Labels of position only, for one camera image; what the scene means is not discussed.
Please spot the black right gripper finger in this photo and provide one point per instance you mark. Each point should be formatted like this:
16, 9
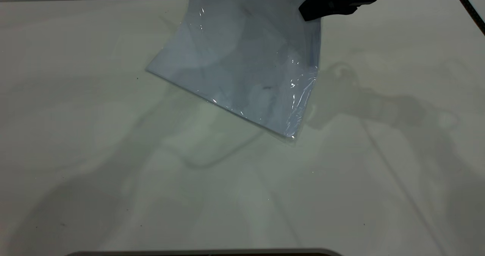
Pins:
316, 5
344, 10

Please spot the clear zip bag green zipper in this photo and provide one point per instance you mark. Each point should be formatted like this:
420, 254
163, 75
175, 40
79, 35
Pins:
246, 58

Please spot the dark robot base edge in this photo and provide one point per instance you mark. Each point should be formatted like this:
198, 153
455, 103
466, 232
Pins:
189, 253

